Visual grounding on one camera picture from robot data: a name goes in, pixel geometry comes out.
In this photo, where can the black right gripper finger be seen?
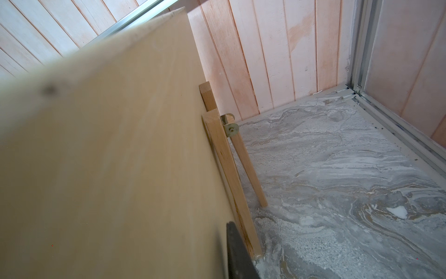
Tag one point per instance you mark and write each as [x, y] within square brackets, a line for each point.
[240, 265]

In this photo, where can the wooden easel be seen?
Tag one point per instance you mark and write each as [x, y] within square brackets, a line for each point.
[223, 131]

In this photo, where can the plywood board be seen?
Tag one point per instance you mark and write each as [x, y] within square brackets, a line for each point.
[107, 171]

